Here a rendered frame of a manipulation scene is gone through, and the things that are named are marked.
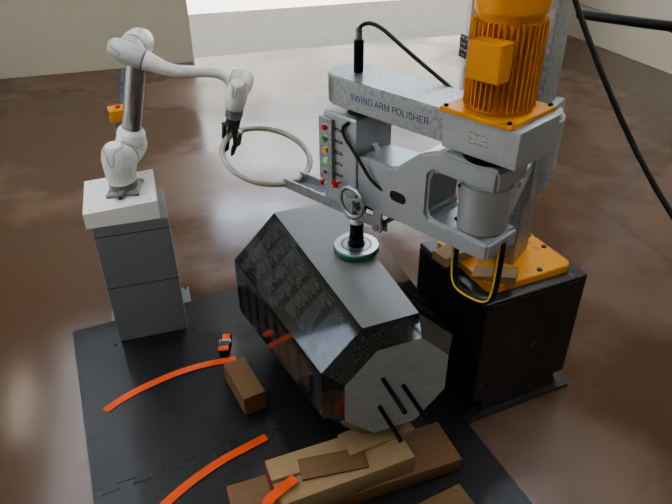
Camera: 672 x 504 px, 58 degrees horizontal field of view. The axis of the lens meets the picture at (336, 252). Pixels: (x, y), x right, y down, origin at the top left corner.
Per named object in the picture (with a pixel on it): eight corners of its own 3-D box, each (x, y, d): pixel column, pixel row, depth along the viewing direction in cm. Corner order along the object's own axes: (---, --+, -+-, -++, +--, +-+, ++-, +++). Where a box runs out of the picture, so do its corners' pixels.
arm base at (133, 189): (104, 203, 328) (101, 194, 325) (111, 183, 346) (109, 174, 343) (138, 199, 329) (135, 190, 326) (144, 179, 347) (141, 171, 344)
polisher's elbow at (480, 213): (462, 209, 242) (468, 164, 231) (511, 219, 235) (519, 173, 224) (449, 231, 228) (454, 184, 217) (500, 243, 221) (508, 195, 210)
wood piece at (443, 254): (462, 246, 311) (463, 238, 308) (476, 255, 303) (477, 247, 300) (431, 258, 302) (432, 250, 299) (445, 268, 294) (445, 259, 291)
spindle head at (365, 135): (416, 213, 270) (423, 116, 246) (382, 231, 257) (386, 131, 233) (358, 187, 292) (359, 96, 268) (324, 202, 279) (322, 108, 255)
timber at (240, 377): (225, 379, 339) (223, 363, 332) (245, 372, 344) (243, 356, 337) (245, 416, 317) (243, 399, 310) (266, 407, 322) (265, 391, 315)
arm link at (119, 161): (103, 187, 330) (91, 151, 317) (114, 171, 345) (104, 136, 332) (132, 187, 329) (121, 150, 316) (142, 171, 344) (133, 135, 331)
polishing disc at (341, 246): (357, 263, 280) (357, 261, 279) (325, 245, 293) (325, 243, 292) (387, 245, 292) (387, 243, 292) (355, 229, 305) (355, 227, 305)
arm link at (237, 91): (242, 115, 308) (248, 101, 318) (246, 89, 297) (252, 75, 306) (221, 110, 308) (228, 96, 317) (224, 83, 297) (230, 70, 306)
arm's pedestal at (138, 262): (112, 350, 362) (80, 235, 319) (112, 301, 403) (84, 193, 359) (197, 333, 375) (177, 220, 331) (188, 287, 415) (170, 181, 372)
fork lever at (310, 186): (409, 219, 273) (409, 209, 270) (380, 235, 262) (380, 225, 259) (307, 177, 316) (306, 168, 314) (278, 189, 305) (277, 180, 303)
